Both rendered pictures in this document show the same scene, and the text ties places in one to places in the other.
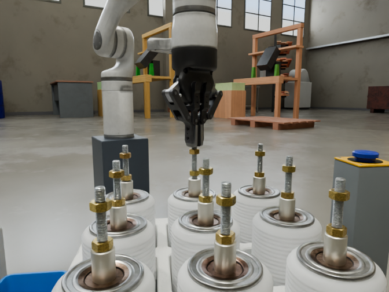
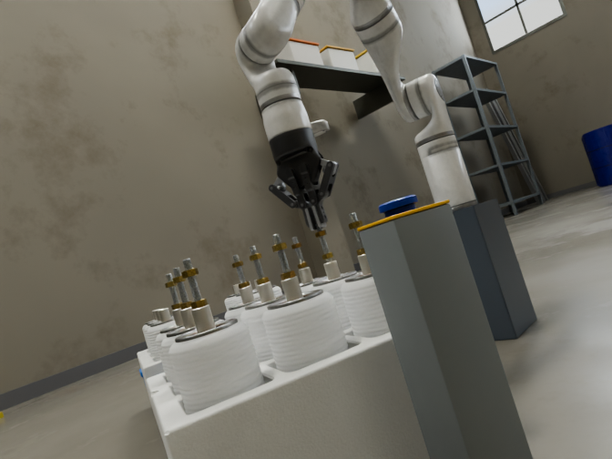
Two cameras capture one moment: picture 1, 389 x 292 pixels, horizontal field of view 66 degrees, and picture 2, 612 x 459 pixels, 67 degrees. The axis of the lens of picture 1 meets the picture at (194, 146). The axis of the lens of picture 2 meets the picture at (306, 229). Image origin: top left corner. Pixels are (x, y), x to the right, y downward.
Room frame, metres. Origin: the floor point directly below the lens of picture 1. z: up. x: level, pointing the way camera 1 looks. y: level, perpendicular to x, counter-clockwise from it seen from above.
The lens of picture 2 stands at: (0.29, -0.72, 0.30)
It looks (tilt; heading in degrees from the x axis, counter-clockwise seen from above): 3 degrees up; 74
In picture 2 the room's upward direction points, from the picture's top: 17 degrees counter-clockwise
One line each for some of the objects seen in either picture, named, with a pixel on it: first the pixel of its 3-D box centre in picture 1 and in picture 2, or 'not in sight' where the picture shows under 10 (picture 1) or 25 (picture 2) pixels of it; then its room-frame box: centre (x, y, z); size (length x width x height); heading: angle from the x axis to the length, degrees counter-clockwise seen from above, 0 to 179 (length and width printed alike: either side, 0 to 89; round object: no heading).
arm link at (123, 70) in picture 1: (116, 55); (426, 113); (0.94, 0.23, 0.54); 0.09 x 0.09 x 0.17; 44
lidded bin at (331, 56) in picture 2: not in sight; (331, 66); (2.19, 3.33, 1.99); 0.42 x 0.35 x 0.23; 30
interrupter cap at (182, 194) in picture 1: (194, 194); (335, 279); (0.51, 0.00, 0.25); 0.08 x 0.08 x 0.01
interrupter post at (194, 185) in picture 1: (194, 187); (332, 271); (0.51, 0.00, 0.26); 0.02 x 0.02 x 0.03
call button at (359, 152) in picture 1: (364, 157); (399, 209); (0.51, -0.29, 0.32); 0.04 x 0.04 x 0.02
